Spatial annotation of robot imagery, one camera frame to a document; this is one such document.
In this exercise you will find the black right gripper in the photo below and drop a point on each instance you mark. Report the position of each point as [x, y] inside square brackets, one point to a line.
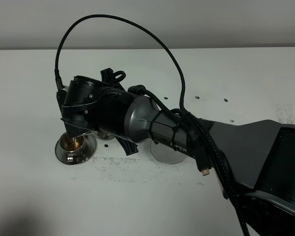
[92, 105]

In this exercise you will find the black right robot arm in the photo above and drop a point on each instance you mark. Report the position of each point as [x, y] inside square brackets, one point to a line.
[255, 162]

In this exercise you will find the near stainless steel teacup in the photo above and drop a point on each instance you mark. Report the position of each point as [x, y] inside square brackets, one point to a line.
[69, 150]

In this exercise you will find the teapot stainless steel saucer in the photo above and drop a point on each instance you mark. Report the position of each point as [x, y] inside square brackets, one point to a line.
[166, 154]

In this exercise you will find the silver depth camera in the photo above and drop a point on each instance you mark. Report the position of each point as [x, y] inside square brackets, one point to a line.
[61, 96]

